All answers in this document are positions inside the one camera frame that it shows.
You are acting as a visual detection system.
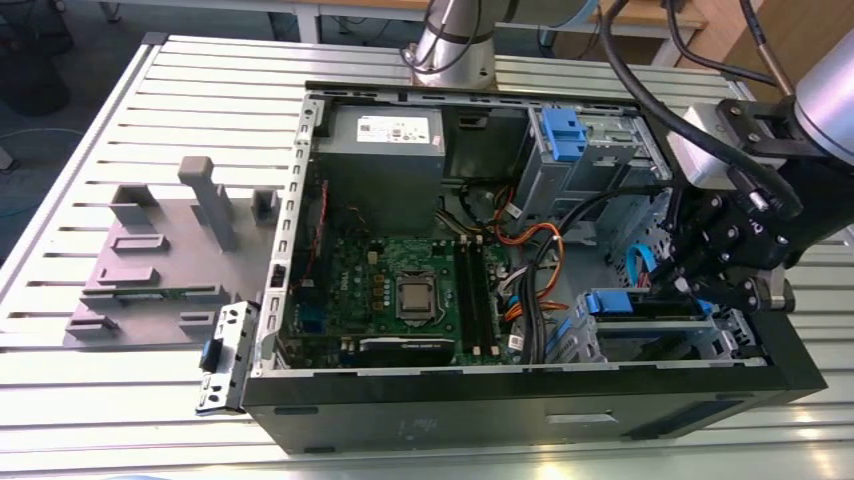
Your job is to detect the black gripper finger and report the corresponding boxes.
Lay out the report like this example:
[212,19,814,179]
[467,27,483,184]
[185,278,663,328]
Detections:
[671,198,797,313]
[649,185,727,297]

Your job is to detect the power wire black connector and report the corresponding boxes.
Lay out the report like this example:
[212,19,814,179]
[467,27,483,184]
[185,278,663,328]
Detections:
[637,252,669,297]

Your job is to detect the hard disk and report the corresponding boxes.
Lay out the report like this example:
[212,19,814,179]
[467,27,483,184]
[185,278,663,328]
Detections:
[546,288,721,362]

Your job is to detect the metal disk bay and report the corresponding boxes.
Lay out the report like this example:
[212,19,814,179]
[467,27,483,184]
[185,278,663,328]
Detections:
[572,287,766,364]

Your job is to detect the grey metal drive cage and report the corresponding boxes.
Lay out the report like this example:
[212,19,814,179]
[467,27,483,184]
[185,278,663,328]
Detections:
[516,102,673,236]

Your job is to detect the black RAM slot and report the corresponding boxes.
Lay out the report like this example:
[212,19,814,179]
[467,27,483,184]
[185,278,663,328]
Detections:
[471,234,502,357]
[454,234,483,357]

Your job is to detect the wooden cabinet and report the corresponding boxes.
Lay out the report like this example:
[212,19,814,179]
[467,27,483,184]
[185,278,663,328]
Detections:
[677,0,854,132]

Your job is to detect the CPU socket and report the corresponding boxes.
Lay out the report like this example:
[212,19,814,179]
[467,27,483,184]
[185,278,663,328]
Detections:
[391,268,447,327]

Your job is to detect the silver CPU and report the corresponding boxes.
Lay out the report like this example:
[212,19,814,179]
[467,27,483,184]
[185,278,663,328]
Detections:
[398,280,439,315]

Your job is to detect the black open PC case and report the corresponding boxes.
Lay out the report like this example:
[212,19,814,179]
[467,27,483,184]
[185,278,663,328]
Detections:
[239,79,829,456]

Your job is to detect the grey power supply unit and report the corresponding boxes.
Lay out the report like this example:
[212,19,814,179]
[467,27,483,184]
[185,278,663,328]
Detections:
[310,104,448,239]

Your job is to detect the black graphics card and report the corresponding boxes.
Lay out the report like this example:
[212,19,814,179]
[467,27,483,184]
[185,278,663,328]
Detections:
[339,337,455,369]

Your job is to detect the green motherboard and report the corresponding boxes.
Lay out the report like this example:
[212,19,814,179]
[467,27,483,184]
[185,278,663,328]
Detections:
[276,234,528,369]

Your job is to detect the black case fan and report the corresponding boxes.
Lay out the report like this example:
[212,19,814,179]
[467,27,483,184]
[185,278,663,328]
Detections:
[292,174,335,296]

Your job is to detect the blue expansion slot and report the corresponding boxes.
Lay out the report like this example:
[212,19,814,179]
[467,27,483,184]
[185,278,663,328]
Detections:
[298,302,327,335]

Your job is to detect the grey parts rack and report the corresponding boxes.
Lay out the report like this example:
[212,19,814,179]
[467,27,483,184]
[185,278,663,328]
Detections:
[59,155,286,349]

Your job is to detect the green RAM stick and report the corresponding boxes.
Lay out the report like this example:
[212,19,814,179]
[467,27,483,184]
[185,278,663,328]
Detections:
[112,287,188,303]

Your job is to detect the blue data wire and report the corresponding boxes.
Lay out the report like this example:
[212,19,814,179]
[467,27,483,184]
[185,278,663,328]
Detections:
[624,242,659,292]

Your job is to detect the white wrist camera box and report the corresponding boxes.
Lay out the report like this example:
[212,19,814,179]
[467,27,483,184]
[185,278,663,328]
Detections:
[666,102,790,192]

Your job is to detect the orange wire bundle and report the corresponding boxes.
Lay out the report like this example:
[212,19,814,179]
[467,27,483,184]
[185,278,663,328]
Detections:
[496,222,572,321]

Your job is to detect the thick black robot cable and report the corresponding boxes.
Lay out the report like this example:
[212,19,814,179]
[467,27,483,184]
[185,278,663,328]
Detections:
[598,0,806,219]

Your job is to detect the grey brown robot cable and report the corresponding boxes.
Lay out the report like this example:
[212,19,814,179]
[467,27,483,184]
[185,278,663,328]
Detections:
[741,0,797,97]

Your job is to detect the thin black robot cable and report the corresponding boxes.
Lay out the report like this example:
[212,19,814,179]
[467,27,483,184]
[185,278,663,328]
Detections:
[663,0,783,85]

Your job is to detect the yellow black power wires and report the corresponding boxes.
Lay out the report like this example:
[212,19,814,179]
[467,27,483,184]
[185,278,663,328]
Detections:
[432,207,499,240]

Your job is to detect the wooden desk white frame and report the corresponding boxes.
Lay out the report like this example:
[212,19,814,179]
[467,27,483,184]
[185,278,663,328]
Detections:
[266,0,710,69]

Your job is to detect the thin multicoloured fan wire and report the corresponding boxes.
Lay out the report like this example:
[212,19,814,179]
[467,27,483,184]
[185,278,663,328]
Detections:
[336,202,374,236]

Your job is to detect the red black twisted wire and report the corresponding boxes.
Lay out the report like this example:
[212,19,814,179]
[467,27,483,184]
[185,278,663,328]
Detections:
[303,179,332,289]

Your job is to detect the metal card retainer bracket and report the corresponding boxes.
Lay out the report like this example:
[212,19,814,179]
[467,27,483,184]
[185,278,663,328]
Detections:
[195,299,263,416]

